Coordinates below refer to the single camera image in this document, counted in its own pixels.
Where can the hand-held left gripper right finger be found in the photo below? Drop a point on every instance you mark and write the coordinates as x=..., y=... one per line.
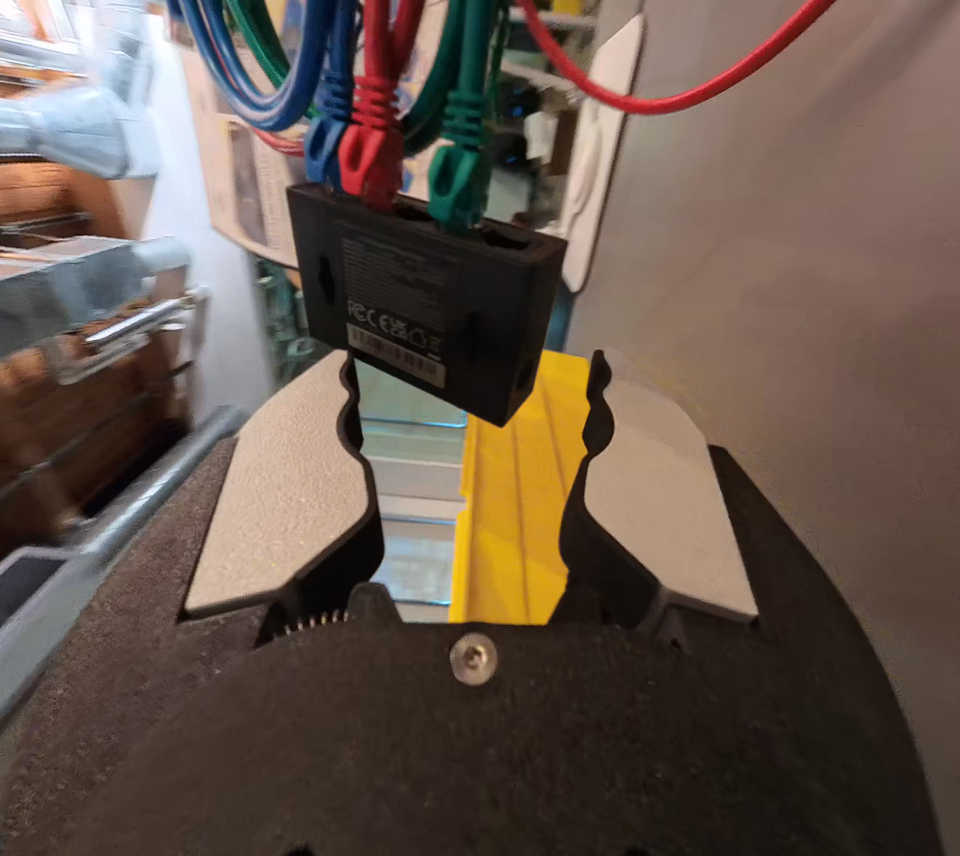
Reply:
x=668, y=511

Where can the printed instruction sheet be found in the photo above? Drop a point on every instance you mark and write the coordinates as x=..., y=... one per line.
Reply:
x=248, y=197

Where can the black ethernet port box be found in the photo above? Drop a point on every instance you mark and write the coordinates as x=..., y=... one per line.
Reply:
x=420, y=287

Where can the white sign base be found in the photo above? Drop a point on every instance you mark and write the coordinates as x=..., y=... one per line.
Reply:
x=608, y=152

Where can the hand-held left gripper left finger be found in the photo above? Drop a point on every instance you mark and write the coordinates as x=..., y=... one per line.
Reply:
x=285, y=496

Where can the white pillar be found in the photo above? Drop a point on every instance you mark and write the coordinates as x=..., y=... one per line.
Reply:
x=210, y=317

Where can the yellow plastic bin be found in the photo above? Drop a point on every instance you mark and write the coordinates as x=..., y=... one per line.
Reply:
x=518, y=526

